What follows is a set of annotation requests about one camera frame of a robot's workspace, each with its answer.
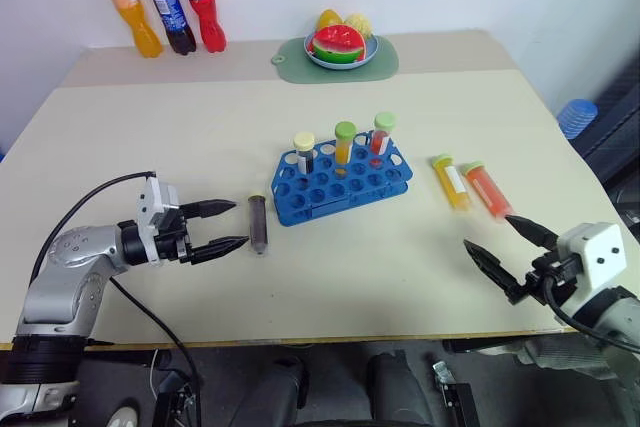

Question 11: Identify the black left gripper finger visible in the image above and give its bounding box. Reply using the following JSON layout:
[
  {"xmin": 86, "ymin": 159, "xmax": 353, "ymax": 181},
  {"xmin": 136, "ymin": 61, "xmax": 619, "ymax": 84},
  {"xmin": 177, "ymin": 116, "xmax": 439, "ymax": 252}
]
[
  {"xmin": 180, "ymin": 199, "xmax": 238, "ymax": 222},
  {"xmin": 191, "ymin": 235, "xmax": 250, "ymax": 266}
]

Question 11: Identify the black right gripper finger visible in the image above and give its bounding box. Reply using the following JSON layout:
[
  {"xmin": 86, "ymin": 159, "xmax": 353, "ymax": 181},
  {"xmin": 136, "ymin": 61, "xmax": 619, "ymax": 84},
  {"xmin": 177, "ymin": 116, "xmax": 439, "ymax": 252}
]
[
  {"xmin": 503, "ymin": 214, "xmax": 561, "ymax": 251},
  {"xmin": 462, "ymin": 238, "xmax": 528, "ymax": 305}
]

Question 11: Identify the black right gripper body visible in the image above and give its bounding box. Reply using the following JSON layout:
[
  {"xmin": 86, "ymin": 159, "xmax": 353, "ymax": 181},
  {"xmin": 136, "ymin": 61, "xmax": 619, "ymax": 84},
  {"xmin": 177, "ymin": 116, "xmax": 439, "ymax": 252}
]
[{"xmin": 519, "ymin": 245, "xmax": 585, "ymax": 307}]

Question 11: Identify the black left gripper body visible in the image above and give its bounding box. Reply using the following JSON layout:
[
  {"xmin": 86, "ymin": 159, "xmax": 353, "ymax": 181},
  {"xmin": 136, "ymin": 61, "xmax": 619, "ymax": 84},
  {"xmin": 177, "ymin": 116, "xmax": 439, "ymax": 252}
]
[{"xmin": 153, "ymin": 205, "xmax": 197, "ymax": 266}]

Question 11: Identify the dark brown tube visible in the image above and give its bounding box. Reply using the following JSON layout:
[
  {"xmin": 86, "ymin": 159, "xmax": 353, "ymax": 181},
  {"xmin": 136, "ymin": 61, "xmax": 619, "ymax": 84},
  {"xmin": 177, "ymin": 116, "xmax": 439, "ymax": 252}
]
[{"xmin": 247, "ymin": 190, "xmax": 272, "ymax": 258}]

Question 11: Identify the orange-red liquid tube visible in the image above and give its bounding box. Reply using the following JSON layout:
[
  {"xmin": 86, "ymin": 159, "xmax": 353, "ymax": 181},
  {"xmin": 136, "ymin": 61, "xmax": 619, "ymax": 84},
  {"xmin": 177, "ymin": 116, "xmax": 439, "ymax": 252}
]
[{"xmin": 459, "ymin": 160, "xmax": 517, "ymax": 225}]

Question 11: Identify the yellow liquid tube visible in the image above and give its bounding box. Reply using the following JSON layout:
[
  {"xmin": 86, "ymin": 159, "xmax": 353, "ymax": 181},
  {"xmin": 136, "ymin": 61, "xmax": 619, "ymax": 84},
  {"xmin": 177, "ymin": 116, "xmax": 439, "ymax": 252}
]
[{"xmin": 430, "ymin": 153, "xmax": 473, "ymax": 214}]

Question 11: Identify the dark liquid tube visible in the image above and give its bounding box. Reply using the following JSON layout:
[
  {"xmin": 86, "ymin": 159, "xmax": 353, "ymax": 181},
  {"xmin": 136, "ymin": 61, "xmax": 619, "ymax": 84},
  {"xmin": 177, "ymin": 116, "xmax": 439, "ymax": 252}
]
[{"xmin": 293, "ymin": 131, "xmax": 317, "ymax": 176}]

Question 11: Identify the blue test tube rack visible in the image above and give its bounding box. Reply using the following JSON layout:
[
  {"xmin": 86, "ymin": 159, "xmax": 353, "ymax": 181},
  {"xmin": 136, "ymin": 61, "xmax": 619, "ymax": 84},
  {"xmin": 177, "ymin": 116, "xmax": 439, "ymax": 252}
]
[{"xmin": 269, "ymin": 140, "xmax": 416, "ymax": 228}]

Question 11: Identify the orange liquid tube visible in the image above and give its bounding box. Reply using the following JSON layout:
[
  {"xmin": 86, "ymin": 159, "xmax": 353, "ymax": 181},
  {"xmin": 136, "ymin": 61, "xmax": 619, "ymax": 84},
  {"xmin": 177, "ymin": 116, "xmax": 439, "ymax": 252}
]
[{"xmin": 334, "ymin": 121, "xmax": 358, "ymax": 180}]

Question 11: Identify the red liquid tube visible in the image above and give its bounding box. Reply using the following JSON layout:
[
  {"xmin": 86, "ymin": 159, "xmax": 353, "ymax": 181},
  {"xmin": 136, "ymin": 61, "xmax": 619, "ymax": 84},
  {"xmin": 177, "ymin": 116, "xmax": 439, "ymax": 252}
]
[{"xmin": 368, "ymin": 111, "xmax": 397, "ymax": 167}]

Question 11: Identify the blue stack of caps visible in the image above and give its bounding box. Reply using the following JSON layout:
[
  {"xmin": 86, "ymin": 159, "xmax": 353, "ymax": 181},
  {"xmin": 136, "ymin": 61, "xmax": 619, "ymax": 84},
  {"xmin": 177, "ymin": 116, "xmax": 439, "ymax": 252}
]
[{"xmin": 557, "ymin": 98, "xmax": 600, "ymax": 139}]

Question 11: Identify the black case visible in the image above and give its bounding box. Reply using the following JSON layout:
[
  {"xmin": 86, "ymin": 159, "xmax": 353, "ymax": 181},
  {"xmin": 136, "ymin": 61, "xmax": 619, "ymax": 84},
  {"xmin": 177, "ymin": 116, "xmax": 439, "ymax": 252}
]
[{"xmin": 569, "ymin": 52, "xmax": 640, "ymax": 189}]

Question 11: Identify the dark rounded shape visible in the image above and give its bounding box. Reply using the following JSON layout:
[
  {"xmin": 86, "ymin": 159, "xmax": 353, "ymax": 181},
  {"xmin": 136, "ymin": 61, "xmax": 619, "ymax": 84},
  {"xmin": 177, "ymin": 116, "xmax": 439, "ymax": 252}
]
[
  {"xmin": 366, "ymin": 350, "xmax": 437, "ymax": 427},
  {"xmin": 238, "ymin": 355, "xmax": 309, "ymax": 427}
]

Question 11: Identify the grey caster wheel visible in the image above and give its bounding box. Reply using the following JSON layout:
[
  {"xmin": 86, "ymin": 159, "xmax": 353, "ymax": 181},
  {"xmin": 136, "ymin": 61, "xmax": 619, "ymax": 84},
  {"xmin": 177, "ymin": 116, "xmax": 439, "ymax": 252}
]
[{"xmin": 106, "ymin": 398, "xmax": 142, "ymax": 427}]

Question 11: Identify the light blue plate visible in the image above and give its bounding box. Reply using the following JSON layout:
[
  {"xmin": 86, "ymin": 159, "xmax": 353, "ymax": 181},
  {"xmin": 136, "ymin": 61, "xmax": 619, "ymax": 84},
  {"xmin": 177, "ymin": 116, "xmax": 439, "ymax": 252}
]
[{"xmin": 303, "ymin": 33, "xmax": 382, "ymax": 71}]

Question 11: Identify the orange soda bottle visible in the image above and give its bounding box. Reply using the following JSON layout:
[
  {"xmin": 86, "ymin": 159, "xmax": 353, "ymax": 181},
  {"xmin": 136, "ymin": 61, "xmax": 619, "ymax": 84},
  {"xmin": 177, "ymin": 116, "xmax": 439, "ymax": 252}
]
[{"xmin": 91, "ymin": 0, "xmax": 165, "ymax": 59}]

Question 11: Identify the cola bottle blue label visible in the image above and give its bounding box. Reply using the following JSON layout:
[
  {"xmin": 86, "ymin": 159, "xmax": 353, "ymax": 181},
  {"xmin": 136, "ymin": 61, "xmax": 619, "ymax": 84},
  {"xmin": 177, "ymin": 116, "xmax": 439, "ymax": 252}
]
[{"xmin": 136, "ymin": 0, "xmax": 198, "ymax": 56}]

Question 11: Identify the red soda bottle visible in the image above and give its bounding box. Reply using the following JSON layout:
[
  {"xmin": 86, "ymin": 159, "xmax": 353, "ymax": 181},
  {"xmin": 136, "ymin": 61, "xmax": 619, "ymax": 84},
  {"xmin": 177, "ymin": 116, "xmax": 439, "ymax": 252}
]
[{"xmin": 177, "ymin": 0, "xmax": 228, "ymax": 54}]

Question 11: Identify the toy watermelon slice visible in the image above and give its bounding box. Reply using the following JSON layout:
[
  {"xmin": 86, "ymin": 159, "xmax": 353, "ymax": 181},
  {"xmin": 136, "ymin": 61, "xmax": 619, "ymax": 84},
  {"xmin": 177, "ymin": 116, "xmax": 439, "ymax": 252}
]
[{"xmin": 308, "ymin": 23, "xmax": 369, "ymax": 64}]

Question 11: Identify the yellow toy mango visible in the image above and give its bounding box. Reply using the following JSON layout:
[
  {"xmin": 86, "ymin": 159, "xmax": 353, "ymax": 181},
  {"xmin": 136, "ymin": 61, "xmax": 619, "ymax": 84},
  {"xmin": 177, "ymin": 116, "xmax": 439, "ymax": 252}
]
[{"xmin": 315, "ymin": 8, "xmax": 345, "ymax": 33}]

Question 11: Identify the green silicone mat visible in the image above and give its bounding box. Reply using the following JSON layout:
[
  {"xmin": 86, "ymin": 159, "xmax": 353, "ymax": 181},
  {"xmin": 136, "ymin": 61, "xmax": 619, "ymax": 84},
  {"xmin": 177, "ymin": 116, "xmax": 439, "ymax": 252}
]
[{"xmin": 270, "ymin": 35, "xmax": 400, "ymax": 85}]

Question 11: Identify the pale yellow bumpy toy fruit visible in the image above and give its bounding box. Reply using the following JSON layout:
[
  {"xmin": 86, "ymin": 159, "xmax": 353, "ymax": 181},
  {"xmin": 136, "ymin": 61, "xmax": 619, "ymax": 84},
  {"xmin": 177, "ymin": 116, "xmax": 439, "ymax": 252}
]
[{"xmin": 342, "ymin": 12, "xmax": 376, "ymax": 40}]

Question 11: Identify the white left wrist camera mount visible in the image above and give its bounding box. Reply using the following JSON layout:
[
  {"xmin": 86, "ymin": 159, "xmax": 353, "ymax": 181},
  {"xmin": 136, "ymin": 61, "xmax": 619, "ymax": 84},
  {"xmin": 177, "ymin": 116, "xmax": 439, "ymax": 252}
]
[{"xmin": 135, "ymin": 176, "xmax": 181, "ymax": 265}]

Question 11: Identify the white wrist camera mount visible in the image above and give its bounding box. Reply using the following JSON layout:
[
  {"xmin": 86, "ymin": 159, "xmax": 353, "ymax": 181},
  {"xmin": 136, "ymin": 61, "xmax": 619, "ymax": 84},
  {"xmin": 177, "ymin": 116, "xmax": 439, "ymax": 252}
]
[
  {"xmin": 135, "ymin": 176, "xmax": 181, "ymax": 265},
  {"xmin": 553, "ymin": 221, "xmax": 629, "ymax": 306}
]

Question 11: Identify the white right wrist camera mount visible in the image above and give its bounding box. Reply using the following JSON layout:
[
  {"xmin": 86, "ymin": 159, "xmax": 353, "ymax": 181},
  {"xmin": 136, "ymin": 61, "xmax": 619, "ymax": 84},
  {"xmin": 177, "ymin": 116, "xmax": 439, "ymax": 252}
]
[{"xmin": 553, "ymin": 221, "xmax": 629, "ymax": 306}]

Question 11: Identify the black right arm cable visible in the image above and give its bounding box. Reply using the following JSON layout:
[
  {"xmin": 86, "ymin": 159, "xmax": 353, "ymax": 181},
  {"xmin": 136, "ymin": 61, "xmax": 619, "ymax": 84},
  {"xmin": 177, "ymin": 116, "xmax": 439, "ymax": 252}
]
[{"xmin": 543, "ymin": 274, "xmax": 640, "ymax": 354}]

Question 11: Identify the metal bracket with black base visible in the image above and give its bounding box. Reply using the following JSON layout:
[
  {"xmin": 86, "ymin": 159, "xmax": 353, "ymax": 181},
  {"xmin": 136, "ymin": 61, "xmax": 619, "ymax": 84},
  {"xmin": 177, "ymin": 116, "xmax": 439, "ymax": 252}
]
[{"xmin": 431, "ymin": 359, "xmax": 482, "ymax": 427}]

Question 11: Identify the thin white cable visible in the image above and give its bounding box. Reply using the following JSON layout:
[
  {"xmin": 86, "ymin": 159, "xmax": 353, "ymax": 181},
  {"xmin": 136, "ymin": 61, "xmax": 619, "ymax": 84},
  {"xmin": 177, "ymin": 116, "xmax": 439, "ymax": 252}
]
[{"xmin": 148, "ymin": 346, "xmax": 162, "ymax": 394}]

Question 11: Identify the black frame under table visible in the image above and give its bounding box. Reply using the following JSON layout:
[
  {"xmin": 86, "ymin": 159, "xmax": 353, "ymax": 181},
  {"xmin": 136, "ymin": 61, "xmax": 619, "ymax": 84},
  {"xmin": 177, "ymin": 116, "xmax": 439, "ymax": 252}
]
[{"xmin": 148, "ymin": 369, "xmax": 203, "ymax": 427}]

